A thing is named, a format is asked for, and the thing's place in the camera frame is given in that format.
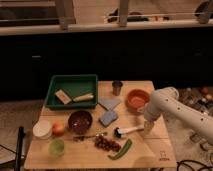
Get green cup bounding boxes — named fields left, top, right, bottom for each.
left=48, top=139, right=65, bottom=156

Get green okra pod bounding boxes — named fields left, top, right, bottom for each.
left=108, top=139, right=133, bottom=160

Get metal spoon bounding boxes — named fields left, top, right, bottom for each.
left=73, top=132, right=108, bottom=141

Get green plastic tray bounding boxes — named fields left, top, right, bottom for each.
left=45, top=74, right=98, bottom=110

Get orange fruit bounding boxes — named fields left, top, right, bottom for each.
left=52, top=122, right=65, bottom=136

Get wooden folding table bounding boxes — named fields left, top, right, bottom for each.
left=23, top=80, right=178, bottom=170

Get bunch of red grapes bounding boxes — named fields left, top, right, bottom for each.
left=95, top=136, right=121, bottom=152

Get purple bowl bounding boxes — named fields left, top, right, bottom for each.
left=68, top=110, right=93, bottom=135

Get white bowl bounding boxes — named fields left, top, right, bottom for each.
left=33, top=120, right=52, bottom=139

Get blue sponge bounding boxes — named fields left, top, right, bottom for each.
left=99, top=110, right=118, bottom=127

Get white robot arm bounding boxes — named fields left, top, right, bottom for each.
left=143, top=87, right=213, bottom=145

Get white black dish brush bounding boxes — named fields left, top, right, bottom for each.
left=114, top=125, right=144, bottom=138

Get orange bowl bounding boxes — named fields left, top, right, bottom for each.
left=126, top=89, right=150, bottom=111

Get grey blue cloth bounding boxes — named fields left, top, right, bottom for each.
left=98, top=98, right=121, bottom=110

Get metal cup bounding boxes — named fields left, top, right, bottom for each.
left=112, top=80, right=123, bottom=96

